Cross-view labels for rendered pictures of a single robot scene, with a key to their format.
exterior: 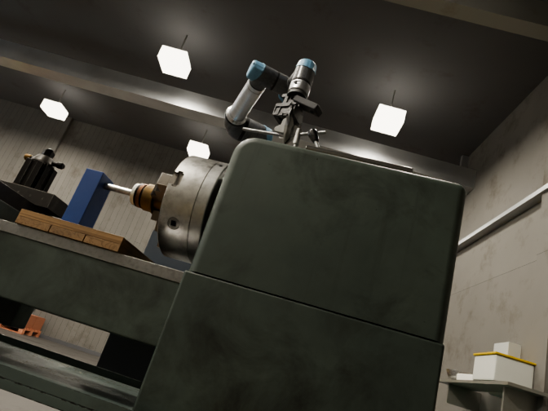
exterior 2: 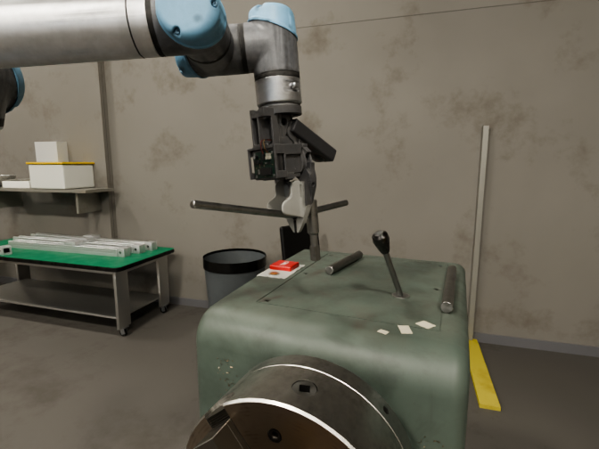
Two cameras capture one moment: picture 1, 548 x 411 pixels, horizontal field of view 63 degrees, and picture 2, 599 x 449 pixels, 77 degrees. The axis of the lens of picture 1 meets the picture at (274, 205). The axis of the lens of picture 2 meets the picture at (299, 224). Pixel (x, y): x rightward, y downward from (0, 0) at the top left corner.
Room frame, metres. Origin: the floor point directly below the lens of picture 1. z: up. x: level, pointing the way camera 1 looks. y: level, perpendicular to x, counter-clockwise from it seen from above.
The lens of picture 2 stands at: (1.17, 0.67, 1.53)
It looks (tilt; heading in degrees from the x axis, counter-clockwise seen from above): 9 degrees down; 283
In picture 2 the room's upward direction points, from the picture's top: straight up
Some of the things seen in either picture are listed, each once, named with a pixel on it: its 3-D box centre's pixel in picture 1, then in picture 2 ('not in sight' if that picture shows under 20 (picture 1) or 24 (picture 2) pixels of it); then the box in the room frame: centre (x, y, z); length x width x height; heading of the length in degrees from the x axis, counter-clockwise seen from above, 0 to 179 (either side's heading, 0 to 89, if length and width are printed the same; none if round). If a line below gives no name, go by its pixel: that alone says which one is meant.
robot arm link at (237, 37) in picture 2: (288, 88); (210, 48); (1.44, 0.09, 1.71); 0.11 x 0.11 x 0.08; 16
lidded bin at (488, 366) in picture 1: (501, 372); (62, 175); (4.51, -2.71, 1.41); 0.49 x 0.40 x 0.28; 176
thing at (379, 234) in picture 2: (313, 136); (381, 242); (1.17, -0.05, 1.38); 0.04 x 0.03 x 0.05; 80
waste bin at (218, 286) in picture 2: not in sight; (235, 293); (2.46, -2.43, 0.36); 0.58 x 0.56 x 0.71; 86
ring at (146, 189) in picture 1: (152, 198); not in sight; (1.30, 0.36, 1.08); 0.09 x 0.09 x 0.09; 80
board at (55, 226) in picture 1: (98, 249); not in sight; (1.32, 0.45, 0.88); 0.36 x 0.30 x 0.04; 170
